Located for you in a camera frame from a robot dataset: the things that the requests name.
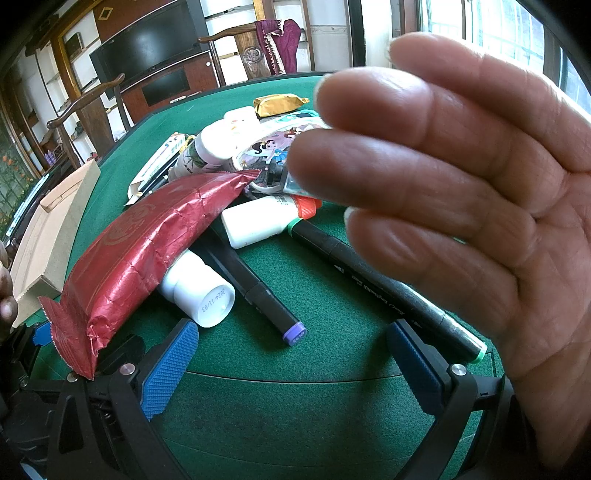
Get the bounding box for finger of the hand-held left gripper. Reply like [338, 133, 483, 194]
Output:
[32, 320, 55, 348]

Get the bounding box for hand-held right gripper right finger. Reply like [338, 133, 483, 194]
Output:
[387, 318, 541, 480]

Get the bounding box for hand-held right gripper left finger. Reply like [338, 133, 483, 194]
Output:
[46, 318, 200, 480]

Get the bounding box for white bottle green print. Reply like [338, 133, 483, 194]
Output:
[157, 249, 237, 329]

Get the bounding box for cardboard box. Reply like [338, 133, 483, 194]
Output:
[8, 159, 102, 329]

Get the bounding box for red foil snack packet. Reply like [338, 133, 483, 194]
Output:
[38, 169, 260, 382]

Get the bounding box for black marker purple caps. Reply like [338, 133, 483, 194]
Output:
[196, 228, 308, 348]

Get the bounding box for black marker green caps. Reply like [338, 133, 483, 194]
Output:
[286, 217, 489, 365]

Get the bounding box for white bottle orange cap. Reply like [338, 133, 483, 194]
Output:
[221, 194, 324, 250]

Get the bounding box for white blue toothpaste box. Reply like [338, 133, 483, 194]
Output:
[126, 132, 197, 207]

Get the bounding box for white pill bottle printed label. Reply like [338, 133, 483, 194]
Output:
[168, 122, 234, 183]

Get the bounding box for grey tube black cap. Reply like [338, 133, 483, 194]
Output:
[265, 159, 319, 195]

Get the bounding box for clear cartoon fairy pouch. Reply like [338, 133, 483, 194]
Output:
[229, 114, 334, 195]

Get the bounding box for person's left hand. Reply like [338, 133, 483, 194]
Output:
[0, 240, 20, 340]

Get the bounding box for person's right hand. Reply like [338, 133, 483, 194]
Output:
[287, 32, 591, 472]

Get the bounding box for wooden armchair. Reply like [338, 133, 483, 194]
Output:
[46, 73, 134, 169]

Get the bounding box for wooden television cabinet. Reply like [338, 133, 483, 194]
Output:
[120, 51, 222, 121]

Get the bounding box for yellow snack packet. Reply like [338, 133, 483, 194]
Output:
[252, 93, 311, 118]

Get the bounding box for black flat television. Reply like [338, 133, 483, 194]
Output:
[89, 0, 214, 88]

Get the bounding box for wooden armchair carved back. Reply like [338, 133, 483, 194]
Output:
[198, 0, 317, 86]

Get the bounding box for maroon fringed cloth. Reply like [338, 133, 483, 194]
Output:
[255, 19, 302, 76]

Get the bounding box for barred window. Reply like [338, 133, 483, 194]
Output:
[416, 0, 591, 107]

